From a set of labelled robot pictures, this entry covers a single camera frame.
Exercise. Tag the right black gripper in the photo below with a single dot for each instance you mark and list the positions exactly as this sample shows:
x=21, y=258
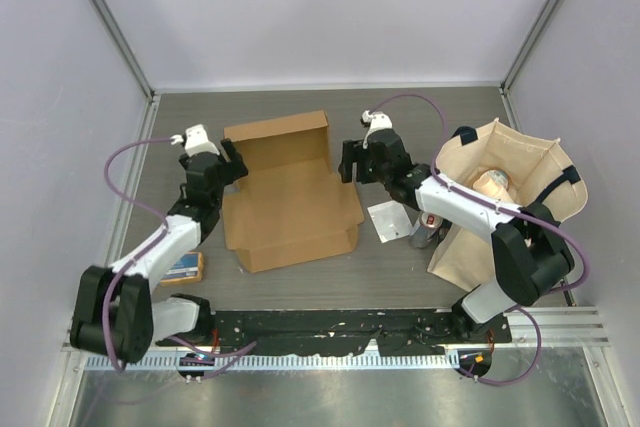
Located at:
x=354, y=152

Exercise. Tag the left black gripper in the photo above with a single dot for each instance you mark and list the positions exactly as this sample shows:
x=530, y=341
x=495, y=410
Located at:
x=234, y=168

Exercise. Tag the brown cardboard box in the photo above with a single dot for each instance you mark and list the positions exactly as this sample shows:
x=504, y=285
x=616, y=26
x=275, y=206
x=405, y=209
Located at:
x=292, y=207

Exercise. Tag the clear plastic sachet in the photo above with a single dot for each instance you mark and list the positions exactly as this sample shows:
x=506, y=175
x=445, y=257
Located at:
x=390, y=220

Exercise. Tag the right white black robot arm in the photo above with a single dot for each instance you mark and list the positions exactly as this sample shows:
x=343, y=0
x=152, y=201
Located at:
x=530, y=254

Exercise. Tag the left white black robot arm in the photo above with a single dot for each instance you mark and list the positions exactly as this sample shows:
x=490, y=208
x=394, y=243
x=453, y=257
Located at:
x=114, y=314

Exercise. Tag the silver red drink can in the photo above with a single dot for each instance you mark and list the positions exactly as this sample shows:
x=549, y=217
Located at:
x=427, y=229

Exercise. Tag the yellow sponge with blue label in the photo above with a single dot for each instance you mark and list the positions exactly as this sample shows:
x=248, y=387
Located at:
x=188, y=269

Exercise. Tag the peach tube in bag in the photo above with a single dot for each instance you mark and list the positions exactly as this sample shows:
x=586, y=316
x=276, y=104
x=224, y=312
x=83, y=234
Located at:
x=495, y=184

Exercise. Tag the beige canvas tote bag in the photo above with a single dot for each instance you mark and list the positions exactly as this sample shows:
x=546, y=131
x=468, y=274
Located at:
x=538, y=170

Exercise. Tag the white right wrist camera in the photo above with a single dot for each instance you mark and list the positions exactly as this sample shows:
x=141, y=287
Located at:
x=374, y=121

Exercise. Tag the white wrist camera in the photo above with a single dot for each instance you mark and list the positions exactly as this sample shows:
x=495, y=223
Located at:
x=374, y=121
x=197, y=139

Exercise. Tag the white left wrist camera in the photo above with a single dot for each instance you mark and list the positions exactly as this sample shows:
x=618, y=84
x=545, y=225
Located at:
x=197, y=139

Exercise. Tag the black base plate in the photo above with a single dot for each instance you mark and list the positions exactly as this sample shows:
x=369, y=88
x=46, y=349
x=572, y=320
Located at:
x=338, y=333

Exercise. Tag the perforated cable duct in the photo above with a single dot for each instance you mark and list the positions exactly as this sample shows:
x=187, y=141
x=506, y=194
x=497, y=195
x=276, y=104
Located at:
x=370, y=360

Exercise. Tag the aluminium frame rail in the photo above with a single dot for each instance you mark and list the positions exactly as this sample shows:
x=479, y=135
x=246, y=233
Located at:
x=548, y=326

